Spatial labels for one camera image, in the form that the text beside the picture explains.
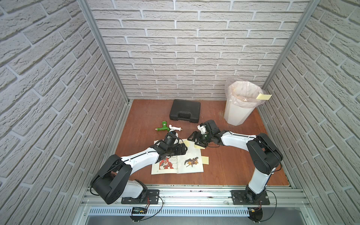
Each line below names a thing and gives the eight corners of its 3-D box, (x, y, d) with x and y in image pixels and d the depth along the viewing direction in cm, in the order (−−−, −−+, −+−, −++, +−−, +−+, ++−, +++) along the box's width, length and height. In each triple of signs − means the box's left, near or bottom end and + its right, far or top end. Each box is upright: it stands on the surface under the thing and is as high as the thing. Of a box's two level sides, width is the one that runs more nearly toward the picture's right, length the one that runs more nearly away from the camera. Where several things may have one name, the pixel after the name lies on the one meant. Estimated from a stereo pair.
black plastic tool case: (169, 119, 107) (168, 115, 104) (174, 102, 119) (173, 98, 115) (198, 123, 105) (199, 119, 102) (200, 105, 117) (201, 102, 113)
